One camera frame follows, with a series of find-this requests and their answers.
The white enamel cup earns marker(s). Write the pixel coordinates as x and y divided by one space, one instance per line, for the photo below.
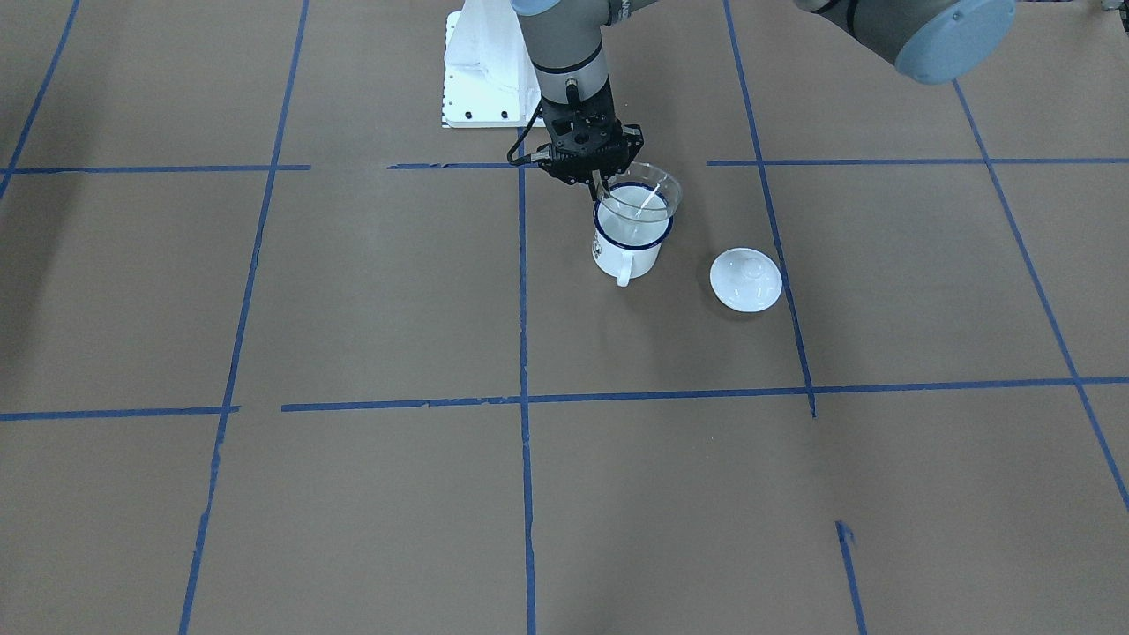
626 250

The brown cardboard mat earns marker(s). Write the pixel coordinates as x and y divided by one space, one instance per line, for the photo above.
283 355

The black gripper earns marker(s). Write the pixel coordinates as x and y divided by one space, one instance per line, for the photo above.
631 142

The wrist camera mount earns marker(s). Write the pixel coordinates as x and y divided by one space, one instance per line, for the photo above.
591 156

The clear plastic funnel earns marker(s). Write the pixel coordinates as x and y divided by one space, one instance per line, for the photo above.
644 193

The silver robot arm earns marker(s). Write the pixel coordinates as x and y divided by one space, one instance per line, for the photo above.
930 42

